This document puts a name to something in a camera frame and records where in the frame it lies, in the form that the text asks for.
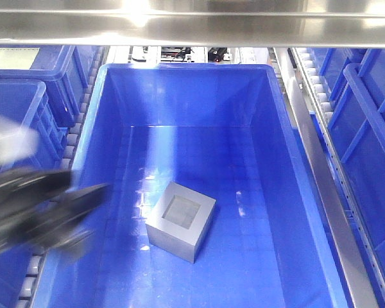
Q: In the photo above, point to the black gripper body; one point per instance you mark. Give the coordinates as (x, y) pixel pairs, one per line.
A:
(21, 190)

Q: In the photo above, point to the blue bin neighbour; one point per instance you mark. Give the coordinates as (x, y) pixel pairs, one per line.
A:
(353, 88)
(41, 88)

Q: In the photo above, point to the gray hollow square base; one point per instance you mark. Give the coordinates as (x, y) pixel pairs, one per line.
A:
(179, 221)

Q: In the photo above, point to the blue bin left neighbour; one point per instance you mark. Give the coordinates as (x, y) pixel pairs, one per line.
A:
(41, 88)

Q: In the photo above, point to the blue bin right neighbour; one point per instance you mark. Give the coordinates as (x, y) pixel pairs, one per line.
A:
(353, 88)

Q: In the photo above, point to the steel shelf beam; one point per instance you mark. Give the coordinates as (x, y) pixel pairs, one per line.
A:
(195, 23)

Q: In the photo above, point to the large blue target bin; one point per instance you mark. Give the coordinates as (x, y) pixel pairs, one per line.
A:
(223, 132)

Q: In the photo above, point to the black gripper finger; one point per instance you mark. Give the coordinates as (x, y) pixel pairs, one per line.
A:
(75, 206)

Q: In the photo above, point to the steel roller rail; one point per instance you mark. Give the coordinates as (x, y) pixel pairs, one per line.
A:
(359, 265)

